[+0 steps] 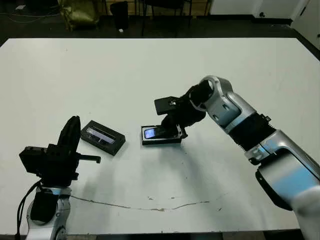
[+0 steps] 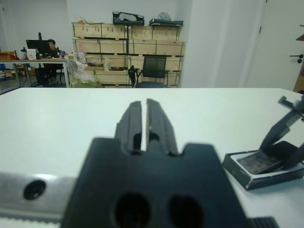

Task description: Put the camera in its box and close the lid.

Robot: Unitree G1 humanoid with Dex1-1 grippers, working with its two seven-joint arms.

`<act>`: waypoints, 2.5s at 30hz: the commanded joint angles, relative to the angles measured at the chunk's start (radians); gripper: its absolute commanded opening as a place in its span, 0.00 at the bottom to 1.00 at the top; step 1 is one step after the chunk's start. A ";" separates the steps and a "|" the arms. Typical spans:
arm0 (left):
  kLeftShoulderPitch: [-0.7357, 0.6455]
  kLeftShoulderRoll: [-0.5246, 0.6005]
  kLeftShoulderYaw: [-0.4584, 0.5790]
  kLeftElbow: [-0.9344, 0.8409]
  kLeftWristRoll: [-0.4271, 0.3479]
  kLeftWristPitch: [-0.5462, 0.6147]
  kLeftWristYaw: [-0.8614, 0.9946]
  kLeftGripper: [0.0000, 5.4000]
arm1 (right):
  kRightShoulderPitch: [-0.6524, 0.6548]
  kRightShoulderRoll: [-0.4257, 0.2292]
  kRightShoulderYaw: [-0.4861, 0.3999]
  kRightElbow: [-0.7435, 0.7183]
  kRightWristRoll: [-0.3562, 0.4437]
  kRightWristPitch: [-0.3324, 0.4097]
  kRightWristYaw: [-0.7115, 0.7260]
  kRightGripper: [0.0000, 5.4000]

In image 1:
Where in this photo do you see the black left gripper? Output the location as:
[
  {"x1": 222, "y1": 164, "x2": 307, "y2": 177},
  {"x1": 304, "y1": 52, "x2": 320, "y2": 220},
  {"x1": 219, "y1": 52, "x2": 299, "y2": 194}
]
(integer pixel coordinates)
[{"x1": 37, "y1": 115, "x2": 102, "y2": 187}]

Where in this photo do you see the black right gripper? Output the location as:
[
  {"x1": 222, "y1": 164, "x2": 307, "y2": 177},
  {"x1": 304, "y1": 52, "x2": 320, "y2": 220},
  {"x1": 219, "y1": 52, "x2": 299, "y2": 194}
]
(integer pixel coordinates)
[{"x1": 160, "y1": 96, "x2": 207, "y2": 135}]

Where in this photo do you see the black rectangular box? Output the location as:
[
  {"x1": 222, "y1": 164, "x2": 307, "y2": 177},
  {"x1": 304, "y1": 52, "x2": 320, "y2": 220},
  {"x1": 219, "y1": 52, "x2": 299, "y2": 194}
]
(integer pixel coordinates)
[{"x1": 80, "y1": 119, "x2": 126, "y2": 157}]

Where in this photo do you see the black box base white insert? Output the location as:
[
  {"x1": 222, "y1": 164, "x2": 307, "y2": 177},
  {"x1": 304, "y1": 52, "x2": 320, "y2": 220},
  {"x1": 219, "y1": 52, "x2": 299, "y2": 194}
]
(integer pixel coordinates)
[{"x1": 139, "y1": 122, "x2": 189, "y2": 147}]

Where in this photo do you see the black upright bag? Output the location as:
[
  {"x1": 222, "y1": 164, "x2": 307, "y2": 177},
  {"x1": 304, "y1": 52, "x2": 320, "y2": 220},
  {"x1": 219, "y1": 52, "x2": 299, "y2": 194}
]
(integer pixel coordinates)
[{"x1": 109, "y1": 0, "x2": 130, "y2": 31}]

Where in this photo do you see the light wooden crate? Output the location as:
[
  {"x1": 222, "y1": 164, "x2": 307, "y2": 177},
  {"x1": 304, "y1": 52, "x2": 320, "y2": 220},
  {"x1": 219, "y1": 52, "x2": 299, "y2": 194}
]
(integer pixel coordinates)
[
  {"x1": 127, "y1": 0, "x2": 146, "y2": 16},
  {"x1": 192, "y1": 0, "x2": 214, "y2": 16}
]

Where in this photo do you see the yellow green bag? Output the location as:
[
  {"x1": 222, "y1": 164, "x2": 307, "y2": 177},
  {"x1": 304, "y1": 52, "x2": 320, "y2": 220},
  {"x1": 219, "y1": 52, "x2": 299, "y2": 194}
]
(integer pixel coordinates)
[{"x1": 56, "y1": 0, "x2": 101, "y2": 32}]

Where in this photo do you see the white door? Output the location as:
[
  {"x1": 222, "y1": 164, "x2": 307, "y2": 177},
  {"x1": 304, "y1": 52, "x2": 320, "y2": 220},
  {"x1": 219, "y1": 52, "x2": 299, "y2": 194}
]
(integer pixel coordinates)
[{"x1": 291, "y1": 0, "x2": 320, "y2": 50}]

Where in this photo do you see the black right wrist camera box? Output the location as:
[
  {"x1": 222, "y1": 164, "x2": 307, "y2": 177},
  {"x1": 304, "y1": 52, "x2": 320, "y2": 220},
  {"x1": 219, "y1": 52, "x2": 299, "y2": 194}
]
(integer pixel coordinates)
[{"x1": 154, "y1": 95, "x2": 182, "y2": 116}]

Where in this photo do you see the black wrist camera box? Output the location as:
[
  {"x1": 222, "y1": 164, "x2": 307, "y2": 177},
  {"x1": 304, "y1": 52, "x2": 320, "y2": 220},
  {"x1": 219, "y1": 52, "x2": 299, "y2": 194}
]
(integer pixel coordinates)
[
  {"x1": 19, "y1": 146, "x2": 50, "y2": 176},
  {"x1": 154, "y1": 95, "x2": 182, "y2": 116}
]

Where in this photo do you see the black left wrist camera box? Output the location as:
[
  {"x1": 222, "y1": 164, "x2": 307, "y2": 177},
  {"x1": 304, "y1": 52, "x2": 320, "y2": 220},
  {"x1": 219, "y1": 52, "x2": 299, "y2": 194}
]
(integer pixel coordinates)
[{"x1": 19, "y1": 146, "x2": 50, "y2": 176}]

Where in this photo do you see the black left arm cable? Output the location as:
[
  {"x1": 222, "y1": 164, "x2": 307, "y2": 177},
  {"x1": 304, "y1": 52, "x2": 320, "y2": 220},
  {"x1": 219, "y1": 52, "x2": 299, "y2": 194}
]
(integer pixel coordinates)
[{"x1": 16, "y1": 181, "x2": 43, "y2": 237}]

